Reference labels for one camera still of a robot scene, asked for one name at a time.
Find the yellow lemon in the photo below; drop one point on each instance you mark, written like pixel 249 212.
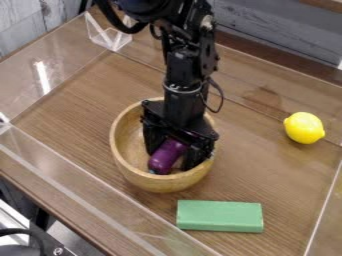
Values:
pixel 303 128

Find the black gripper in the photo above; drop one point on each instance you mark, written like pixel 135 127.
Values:
pixel 176 117

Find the brown wooden bowl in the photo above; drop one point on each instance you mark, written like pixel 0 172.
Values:
pixel 131 156

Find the green rectangular block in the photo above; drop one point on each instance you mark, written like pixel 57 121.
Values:
pixel 219 216

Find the clear acrylic corner bracket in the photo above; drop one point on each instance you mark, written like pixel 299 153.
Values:
pixel 108 38

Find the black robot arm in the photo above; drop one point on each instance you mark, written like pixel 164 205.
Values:
pixel 183 25

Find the purple toy eggplant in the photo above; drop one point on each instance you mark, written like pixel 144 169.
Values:
pixel 164 157

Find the black equipment at table edge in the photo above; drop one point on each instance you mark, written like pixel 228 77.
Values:
pixel 31 243

